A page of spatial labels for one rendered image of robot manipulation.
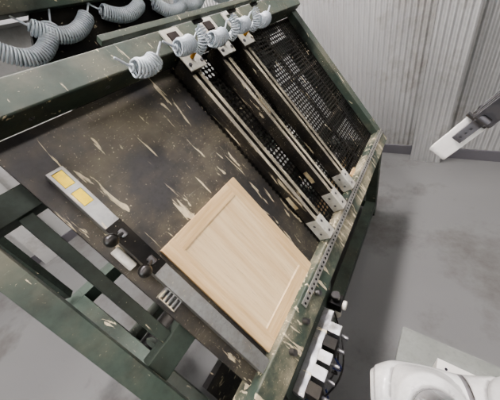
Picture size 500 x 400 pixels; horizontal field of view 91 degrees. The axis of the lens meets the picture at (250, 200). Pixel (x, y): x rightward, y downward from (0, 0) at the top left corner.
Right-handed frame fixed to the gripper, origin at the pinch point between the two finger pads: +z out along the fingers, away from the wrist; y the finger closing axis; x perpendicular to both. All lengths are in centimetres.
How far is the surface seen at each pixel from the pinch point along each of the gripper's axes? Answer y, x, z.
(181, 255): 23, -28, 70
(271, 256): -11, -7, 78
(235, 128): -26, -59, 54
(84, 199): 39, -55, 58
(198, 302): 27, -12, 74
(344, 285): -80, 43, 135
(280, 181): -34, -30, 65
